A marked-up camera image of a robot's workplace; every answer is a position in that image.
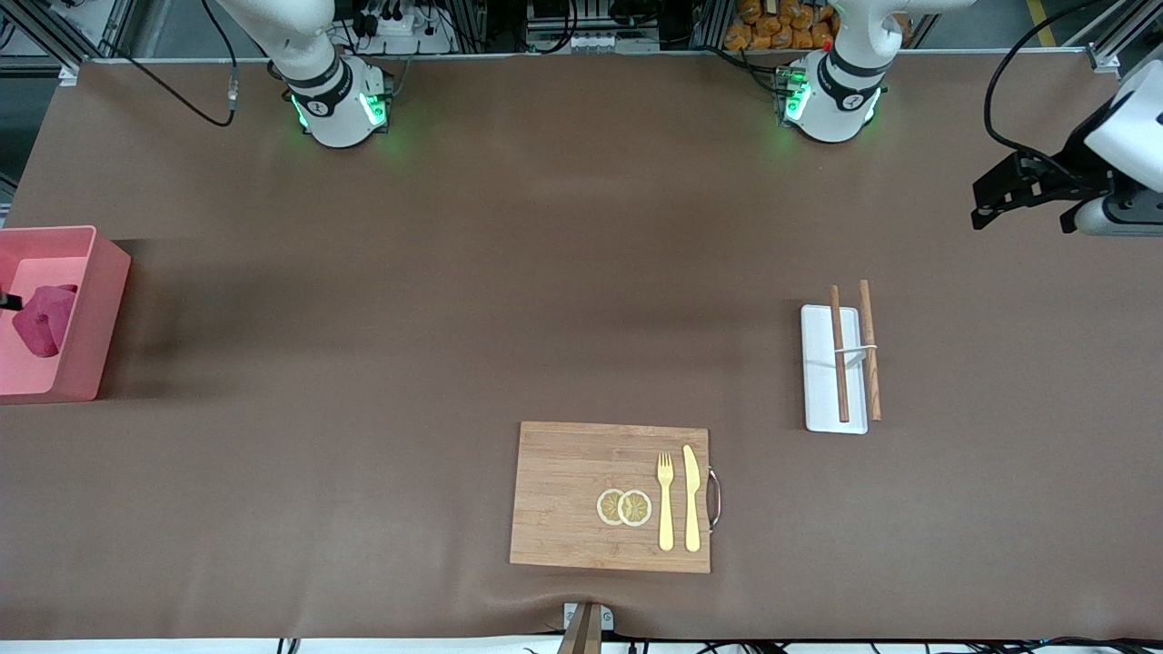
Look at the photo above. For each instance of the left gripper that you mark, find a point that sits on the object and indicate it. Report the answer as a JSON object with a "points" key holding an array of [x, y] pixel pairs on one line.
{"points": [[1068, 173]]}

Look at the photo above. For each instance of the magenta microfibre cloth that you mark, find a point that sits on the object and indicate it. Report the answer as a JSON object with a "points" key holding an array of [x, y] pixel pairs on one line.
{"points": [[45, 322]]}

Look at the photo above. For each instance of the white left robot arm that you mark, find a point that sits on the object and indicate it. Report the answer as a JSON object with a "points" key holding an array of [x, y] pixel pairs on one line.
{"points": [[831, 102]]}

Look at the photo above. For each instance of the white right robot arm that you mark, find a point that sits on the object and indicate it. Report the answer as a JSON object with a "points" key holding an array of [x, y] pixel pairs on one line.
{"points": [[336, 102]]}

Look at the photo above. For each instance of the pink plastic bin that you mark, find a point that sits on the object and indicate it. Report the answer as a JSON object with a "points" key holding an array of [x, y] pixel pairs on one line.
{"points": [[91, 327]]}

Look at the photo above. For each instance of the white rack base tray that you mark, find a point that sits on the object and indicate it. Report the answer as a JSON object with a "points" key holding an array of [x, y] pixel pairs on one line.
{"points": [[822, 381]]}

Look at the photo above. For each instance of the bag of orange buns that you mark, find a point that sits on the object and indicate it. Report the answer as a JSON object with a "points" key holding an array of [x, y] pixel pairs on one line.
{"points": [[781, 23]]}

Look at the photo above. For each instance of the white connector block row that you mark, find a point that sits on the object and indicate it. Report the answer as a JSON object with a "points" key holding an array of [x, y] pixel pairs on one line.
{"points": [[600, 42]]}

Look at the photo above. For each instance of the yellow plastic knife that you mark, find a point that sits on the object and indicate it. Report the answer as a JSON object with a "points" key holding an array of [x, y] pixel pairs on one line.
{"points": [[692, 504]]}

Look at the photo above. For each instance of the yellow plastic fork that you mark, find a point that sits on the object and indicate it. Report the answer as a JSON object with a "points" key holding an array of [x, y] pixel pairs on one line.
{"points": [[666, 509]]}

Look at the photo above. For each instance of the white power strip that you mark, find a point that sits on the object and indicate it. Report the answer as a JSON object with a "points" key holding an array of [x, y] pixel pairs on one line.
{"points": [[404, 32]]}

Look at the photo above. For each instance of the lemon slice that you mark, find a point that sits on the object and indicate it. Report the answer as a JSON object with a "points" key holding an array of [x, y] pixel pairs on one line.
{"points": [[607, 506], [635, 508]]}

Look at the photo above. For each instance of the aluminium frame profile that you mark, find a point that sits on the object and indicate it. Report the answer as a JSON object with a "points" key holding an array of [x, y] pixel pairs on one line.
{"points": [[1122, 36], [82, 41]]}

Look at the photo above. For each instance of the camera mount bracket with post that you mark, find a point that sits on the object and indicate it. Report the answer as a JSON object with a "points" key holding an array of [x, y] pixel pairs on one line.
{"points": [[586, 627]]}

